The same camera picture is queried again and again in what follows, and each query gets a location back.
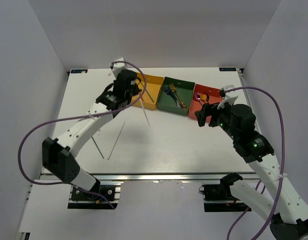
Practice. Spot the iridescent pink spoon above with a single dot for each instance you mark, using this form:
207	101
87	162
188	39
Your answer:
196	97

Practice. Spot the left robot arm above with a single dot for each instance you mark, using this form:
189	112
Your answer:
59	154

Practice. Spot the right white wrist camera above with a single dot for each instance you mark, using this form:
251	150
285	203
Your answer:
228	95

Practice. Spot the yellow paper box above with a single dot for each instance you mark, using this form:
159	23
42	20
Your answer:
153	85

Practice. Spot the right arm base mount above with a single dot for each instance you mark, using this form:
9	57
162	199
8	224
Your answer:
217	198

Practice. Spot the purple iridescent fork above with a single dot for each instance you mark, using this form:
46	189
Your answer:
169	92

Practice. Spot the left blue table label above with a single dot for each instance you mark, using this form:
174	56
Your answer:
78	71

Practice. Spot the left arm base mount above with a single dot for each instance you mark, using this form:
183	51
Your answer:
80	200

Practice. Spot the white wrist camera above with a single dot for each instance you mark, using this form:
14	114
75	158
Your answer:
117	67
228	95

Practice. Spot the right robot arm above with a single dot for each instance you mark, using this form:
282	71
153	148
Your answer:
288	213

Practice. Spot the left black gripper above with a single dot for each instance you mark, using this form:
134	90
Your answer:
136	90

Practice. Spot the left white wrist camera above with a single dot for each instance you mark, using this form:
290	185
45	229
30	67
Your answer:
117	67

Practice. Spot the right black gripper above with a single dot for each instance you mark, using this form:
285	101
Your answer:
201	115

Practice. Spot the right blue table label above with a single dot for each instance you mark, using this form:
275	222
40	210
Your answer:
227	69

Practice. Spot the blue table label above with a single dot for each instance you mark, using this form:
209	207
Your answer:
227	69
78	71

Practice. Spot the green paper box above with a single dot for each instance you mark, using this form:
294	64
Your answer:
184	90

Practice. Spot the white chopstick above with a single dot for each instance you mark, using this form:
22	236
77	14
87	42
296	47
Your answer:
115	143
144	112

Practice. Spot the fork with green marbled handle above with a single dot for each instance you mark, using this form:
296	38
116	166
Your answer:
178	104

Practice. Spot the red paper box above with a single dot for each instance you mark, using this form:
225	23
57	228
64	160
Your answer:
212	93

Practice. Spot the teal chopstick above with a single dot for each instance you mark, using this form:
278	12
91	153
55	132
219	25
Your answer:
144	88
97	147

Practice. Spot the gold fork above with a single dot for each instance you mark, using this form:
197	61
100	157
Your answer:
173	89

